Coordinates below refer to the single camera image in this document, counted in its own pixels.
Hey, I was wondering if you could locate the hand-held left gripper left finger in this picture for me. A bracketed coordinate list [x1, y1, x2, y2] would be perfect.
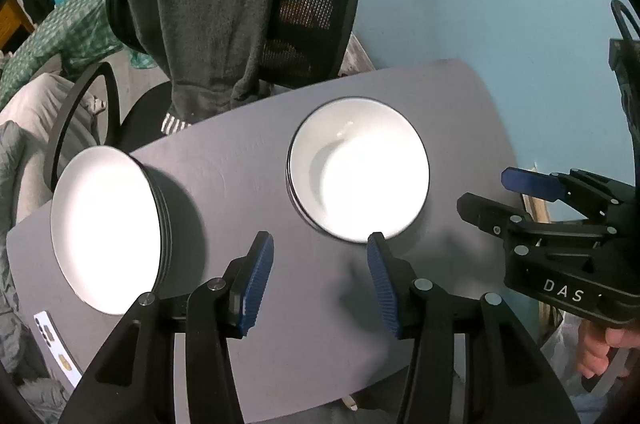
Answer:
[59, 231, 275, 424]

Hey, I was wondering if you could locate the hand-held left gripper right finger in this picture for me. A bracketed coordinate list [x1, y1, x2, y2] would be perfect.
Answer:
[366, 231, 581, 424]

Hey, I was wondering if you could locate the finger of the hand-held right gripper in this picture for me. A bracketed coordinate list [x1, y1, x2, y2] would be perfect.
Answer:
[501, 167, 626, 218]
[456, 193, 617, 251]

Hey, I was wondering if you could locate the white plate black rim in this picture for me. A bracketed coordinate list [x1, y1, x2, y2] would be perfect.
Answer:
[50, 145, 163, 316]
[132, 154, 174, 296]

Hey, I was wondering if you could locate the person's right hand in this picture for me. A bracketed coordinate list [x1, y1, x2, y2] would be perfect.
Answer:
[575, 321, 640, 380]

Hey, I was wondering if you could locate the white plastic bag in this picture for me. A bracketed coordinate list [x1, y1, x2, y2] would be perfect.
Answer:
[540, 309, 606, 410]

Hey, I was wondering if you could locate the striped grey white cloth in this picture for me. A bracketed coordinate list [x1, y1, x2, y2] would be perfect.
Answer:
[162, 114, 193, 136]

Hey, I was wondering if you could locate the white smartphone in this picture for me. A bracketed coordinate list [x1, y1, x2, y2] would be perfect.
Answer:
[32, 310, 83, 389]

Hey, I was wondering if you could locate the black mesh office chair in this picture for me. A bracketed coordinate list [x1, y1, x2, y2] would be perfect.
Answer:
[105, 0, 363, 150]

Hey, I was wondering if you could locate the grey cushion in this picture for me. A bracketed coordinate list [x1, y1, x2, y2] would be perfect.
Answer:
[0, 72, 101, 225]

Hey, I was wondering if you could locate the dark grey fleece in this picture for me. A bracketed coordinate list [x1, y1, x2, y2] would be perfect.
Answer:
[104, 0, 278, 125]

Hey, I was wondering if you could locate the green checked cloth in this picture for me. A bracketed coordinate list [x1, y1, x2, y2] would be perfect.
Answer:
[0, 0, 151, 110]

